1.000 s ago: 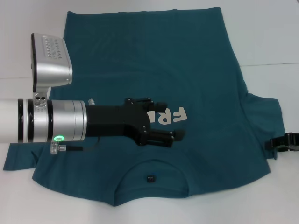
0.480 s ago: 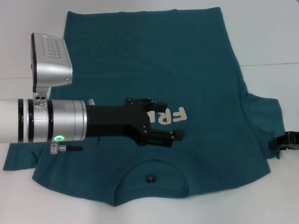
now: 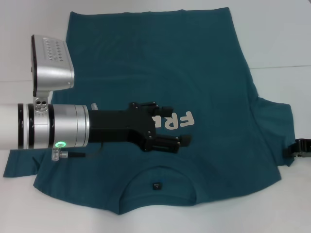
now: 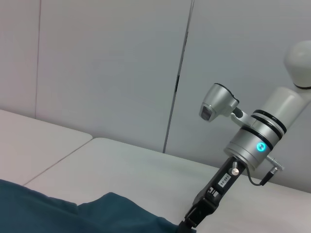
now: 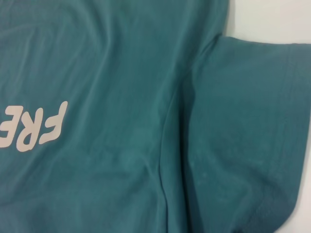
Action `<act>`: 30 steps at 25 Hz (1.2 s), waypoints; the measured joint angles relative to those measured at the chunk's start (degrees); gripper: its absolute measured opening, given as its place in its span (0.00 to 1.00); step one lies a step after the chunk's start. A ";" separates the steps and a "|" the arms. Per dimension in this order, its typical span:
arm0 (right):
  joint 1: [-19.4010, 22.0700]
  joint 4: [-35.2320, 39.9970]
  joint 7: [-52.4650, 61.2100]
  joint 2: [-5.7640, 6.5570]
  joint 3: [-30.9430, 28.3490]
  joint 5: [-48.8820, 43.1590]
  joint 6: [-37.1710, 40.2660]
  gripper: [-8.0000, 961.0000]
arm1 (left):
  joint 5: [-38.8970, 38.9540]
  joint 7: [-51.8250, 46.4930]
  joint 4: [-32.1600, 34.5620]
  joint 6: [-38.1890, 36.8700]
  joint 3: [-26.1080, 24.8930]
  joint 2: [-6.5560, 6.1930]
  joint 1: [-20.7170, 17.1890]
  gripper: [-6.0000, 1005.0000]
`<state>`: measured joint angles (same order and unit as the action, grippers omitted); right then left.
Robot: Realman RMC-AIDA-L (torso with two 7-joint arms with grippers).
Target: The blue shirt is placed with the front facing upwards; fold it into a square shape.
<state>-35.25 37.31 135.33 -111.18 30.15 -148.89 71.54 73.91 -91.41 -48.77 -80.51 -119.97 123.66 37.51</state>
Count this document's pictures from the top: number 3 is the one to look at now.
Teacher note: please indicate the teal blue FREE t-shirt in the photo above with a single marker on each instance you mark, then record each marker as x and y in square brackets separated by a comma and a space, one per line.
[170, 60]

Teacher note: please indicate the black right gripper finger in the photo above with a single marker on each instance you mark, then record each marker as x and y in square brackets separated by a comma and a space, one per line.
[300, 148]

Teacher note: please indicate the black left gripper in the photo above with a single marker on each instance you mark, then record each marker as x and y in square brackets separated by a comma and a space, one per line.
[116, 126]

